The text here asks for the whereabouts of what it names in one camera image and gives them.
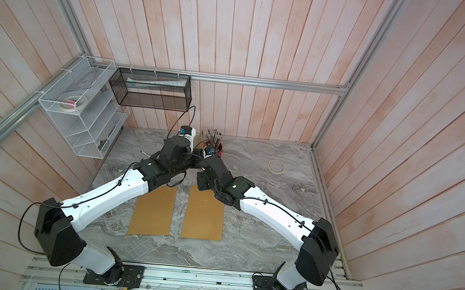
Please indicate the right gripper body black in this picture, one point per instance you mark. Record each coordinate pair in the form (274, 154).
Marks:
(204, 184)

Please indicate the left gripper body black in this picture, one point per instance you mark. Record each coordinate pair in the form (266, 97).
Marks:
(193, 160)

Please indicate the brown file bag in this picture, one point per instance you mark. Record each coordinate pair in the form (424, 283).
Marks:
(204, 216)
(199, 143)
(153, 213)

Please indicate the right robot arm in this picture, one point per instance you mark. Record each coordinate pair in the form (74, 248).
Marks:
(314, 239)

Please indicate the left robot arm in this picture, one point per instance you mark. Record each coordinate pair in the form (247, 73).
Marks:
(59, 223)

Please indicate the red pen holder cup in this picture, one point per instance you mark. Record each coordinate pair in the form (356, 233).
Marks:
(219, 150)

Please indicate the masking tape roll on table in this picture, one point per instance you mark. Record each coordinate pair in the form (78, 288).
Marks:
(276, 166)

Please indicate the black mesh basket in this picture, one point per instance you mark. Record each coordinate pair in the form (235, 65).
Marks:
(151, 89)

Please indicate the tape roll in rack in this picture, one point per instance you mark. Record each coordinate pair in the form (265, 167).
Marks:
(71, 103)

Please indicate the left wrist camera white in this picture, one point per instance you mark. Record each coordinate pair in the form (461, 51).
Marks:
(188, 133)

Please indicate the white wire shelf rack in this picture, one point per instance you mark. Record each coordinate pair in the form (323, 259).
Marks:
(83, 107)

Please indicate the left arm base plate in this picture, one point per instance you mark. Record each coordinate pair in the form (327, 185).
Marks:
(116, 275)

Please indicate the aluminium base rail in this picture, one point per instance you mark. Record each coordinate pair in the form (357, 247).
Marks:
(163, 277)

